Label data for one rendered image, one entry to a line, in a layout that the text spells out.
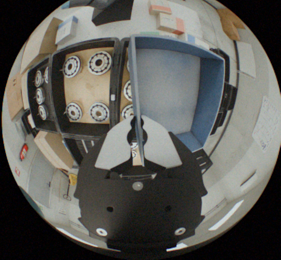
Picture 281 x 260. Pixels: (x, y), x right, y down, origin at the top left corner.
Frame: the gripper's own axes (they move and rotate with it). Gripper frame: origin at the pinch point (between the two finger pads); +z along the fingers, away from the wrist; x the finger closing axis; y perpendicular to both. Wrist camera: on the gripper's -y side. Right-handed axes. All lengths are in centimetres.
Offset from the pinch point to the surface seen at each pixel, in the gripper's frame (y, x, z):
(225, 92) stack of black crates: 9, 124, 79
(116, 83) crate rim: -1.7, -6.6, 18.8
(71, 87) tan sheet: -2.5, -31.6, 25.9
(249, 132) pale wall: 83, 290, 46
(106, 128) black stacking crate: 19.6, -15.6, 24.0
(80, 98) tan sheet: 4.0, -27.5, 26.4
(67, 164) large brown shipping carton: 54, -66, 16
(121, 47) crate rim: -13.5, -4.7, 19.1
